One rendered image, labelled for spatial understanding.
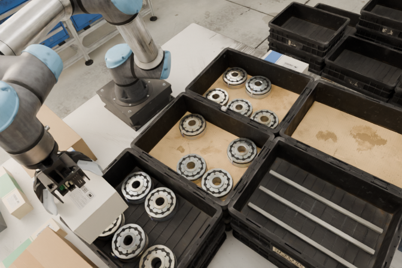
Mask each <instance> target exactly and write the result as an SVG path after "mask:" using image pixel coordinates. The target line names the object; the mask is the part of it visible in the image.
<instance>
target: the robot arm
mask: <svg viewBox="0 0 402 268"><path fill-rule="evenodd" d="M142 2H143V0H32V1H31V2H29V3H28V4H27V5H25V6H24V7H23V8H22V9H20V10H19V11H18V12H16V13H15V14H14V15H13V16H11V17H10V18H9V19H8V20H6V21H5V22H3V24H1V25H0V147H1V148H2V149H3V150H4V151H5V152H6V153H7V154H8V155H9V156H10V157H12V158H13V159H14V160H15V161H16V162H17V163H18V164H20V165H23V166H24V167H25V168H27V169H31V170H35V174H34V178H35V180H34V183H33V191H34V193H35V194H36V196H37V198H38V199H39V201H40V202H41V204H42V206H43V207H44V209H45V210H46V211H47V212H48V213H49V214H51V215H53V214H54V215H55V216H57V215H58V210H57V208H56V205H55V203H54V197H56V198H57V199H58V200H59V201H61V202H62V203H64V202H63V200H62V199H61V198H60V197H59V196H58V195H57V194H56V193H55V191H56V190H57V191H58V192H59V193H60V194H61V195H62V196H64V195H66V194H67V193H68V192H69V191H70V192H72V191H73V190H74V189H76V186H77V187H78V188H81V187H82V186H83V185H84V184H85V183H86V182H85V180H83V179H84V178H85V177H86V178H87V179H88V180H90V178H89V177H88V176H87V175H86V174H85V173H84V172H83V171H82V170H87V171H90V172H92V173H94V174H96V175H99V176H102V175H103V173H102V172H103V169H102V168H101V166H100V165H99V164H97V163H96V162H95V161H93V160H92V159H91V158H89V157H87V156H86V155H85V154H83V153H81V152H79V151H60V150H59V146H58V143H57V142H56V141H55V140H54V138H53V136H52V135H51V134H50V132H49V131H48V130H49V129H50V127H49V126H48V125H46V126H44V125H43V124H42V123H41V122H40V121H39V119H38V118H37V117H36V115H37V113H38V111H39V110H40V108H41V107H42V105H43V103H44V101H45V100H46V98H47V96H48V95H49V93H50V92H51V90H52V88H53V87H54V85H55V84H56V83H57V82H58V78H59V76H60V74H61V72H62V70H63V62H62V59H61V58H60V56H59V55H58V54H57V53H56V52H55V51H54V50H52V49H51V48H49V47H46V46H44V45H41V44H38V43H39V42H40V41H41V40H42V39H43V38H44V37H45V36H46V35H47V34H48V33H49V32H50V31H51V30H52V29H53V28H54V27H55V26H56V25H57V24H58V23H59V22H60V21H65V20H68V19H69V18H70V17H71V16H73V15H76V14H101V15H102V16H103V17H104V19H105V20H106V21H107V22H108V23H109V24H111V25H113V26H116V28H117V29H118V31H119V32H120V33H121V35H122V37H123V38H124V40H125V41H126V42H127V44H118V45H115V46H113V47H112V48H110V49H109V50H108V51H107V53H106V55H105V61H106V66H107V67H108V69H109V71H110V73H111V76H112V78H113V80H114V82H115V85H114V91H115V95H116V97H117V99H118V100H119V101H121V102H125V103H132V102H136V101H139V100H141V99H142V98H143V97H144V96H145V95H146V94H147V93H148V83H147V81H146V80H145V79H158V80H165V79H167V78H168V77H169V74H170V67H171V53H170V51H167V50H162V48H161V46H159V45H158V44H156V43H154V41H153V39H152V37H151V35H150V33H149V31H148V29H147V27H146V25H145V23H144V21H143V19H142V17H141V15H140V13H139V12H140V10H141V8H142ZM75 185H76V186H75Z"/></svg>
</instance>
